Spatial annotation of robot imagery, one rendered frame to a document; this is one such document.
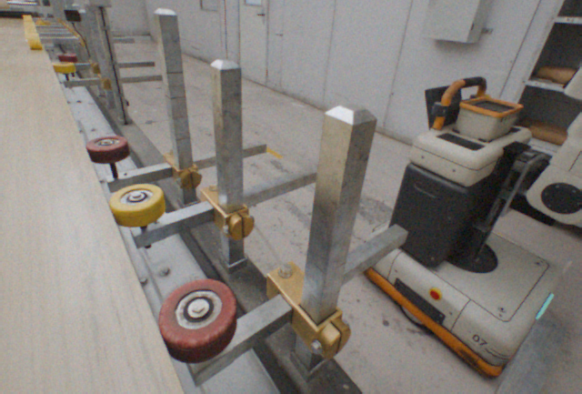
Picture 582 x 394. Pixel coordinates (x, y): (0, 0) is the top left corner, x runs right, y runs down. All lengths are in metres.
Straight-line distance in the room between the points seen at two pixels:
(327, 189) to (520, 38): 2.73
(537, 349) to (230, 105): 0.53
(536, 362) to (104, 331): 0.50
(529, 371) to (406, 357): 0.98
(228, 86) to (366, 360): 1.20
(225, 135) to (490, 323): 1.15
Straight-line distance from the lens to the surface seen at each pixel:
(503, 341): 1.36
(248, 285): 0.64
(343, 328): 0.44
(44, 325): 0.41
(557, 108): 2.90
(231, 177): 0.52
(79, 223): 0.53
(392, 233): 0.61
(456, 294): 1.37
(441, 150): 1.17
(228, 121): 0.48
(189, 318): 0.36
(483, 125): 1.27
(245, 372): 0.64
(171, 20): 0.69
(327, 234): 0.33
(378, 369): 1.41
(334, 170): 0.29
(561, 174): 1.24
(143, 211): 0.51
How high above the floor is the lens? 1.19
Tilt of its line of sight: 29 degrees down
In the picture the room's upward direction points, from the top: 4 degrees clockwise
